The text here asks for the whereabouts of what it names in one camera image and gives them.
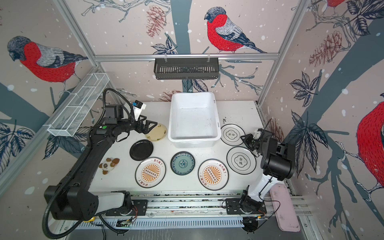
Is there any white green-rimmed plate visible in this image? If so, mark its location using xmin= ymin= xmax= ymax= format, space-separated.
xmin=227 ymin=147 xmax=257 ymax=175
xmin=221 ymin=124 xmax=245 ymax=147

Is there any orange sunburst plate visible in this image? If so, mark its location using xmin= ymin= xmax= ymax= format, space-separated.
xmin=198 ymin=159 xmax=229 ymax=191
xmin=135 ymin=157 xmax=167 ymax=189

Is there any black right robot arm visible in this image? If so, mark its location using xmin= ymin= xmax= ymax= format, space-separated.
xmin=241 ymin=129 xmax=296 ymax=202

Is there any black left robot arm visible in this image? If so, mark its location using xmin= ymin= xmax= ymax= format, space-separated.
xmin=44 ymin=105 xmax=157 ymax=222

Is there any white plastic bin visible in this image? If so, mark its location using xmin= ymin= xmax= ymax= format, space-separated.
xmin=168 ymin=92 xmax=222 ymax=149

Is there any yellow round plate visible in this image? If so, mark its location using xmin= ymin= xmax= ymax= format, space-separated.
xmin=146 ymin=124 xmax=167 ymax=142

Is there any black round plate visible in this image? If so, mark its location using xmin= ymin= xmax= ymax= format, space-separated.
xmin=130 ymin=140 xmax=154 ymax=161

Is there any small plush toy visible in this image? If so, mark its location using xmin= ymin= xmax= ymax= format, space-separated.
xmin=99 ymin=158 xmax=120 ymax=175

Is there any teal floral plate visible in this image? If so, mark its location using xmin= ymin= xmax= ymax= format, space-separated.
xmin=170 ymin=151 xmax=196 ymax=176

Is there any pink flat case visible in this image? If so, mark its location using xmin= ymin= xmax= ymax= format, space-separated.
xmin=270 ymin=184 xmax=301 ymax=233

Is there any yellow tape measure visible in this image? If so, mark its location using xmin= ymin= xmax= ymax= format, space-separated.
xmin=84 ymin=217 xmax=96 ymax=223

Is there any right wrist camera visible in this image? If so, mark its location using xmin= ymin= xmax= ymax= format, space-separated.
xmin=254 ymin=129 xmax=264 ymax=140

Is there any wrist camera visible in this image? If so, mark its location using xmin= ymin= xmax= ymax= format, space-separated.
xmin=254 ymin=129 xmax=264 ymax=140
xmin=133 ymin=100 xmax=147 ymax=121

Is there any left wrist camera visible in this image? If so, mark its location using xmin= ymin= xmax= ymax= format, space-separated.
xmin=133 ymin=100 xmax=147 ymax=121

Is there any black hanging wire basket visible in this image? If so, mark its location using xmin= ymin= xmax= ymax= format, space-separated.
xmin=154 ymin=58 xmax=219 ymax=80

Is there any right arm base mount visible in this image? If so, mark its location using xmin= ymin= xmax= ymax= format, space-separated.
xmin=224 ymin=186 xmax=266 ymax=215

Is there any white wire mesh shelf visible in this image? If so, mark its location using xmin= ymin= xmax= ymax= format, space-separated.
xmin=48 ymin=73 xmax=110 ymax=137

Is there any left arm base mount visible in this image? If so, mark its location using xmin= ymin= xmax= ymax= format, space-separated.
xmin=106 ymin=192 xmax=148 ymax=217

